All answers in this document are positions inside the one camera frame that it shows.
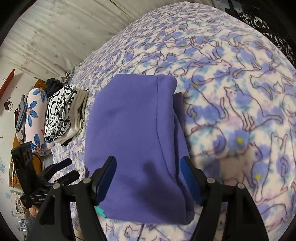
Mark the black white patterned folded garment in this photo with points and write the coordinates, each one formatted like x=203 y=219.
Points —
x=58 y=118

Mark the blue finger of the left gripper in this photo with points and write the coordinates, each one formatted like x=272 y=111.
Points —
x=50 y=171

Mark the person's left hand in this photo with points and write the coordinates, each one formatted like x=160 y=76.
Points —
x=34 y=211

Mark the white pleated curtain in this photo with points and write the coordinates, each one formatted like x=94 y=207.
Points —
x=97 y=40

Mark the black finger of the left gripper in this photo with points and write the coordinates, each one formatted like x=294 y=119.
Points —
x=68 y=178

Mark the pink blue floral pillow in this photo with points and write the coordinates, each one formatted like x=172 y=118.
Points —
x=36 y=111

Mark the red wall decoration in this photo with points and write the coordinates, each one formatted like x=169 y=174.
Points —
x=6 y=83

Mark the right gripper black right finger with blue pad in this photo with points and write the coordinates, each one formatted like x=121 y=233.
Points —
x=195 y=179

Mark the black sleeved left forearm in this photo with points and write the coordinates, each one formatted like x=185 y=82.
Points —
x=29 y=225

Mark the black white speckled fabric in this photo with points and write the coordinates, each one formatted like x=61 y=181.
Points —
x=270 y=20

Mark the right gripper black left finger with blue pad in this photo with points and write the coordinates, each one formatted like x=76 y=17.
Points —
x=102 y=178

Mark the purple hoodie sweatshirt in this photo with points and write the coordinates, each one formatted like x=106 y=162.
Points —
x=138 y=119

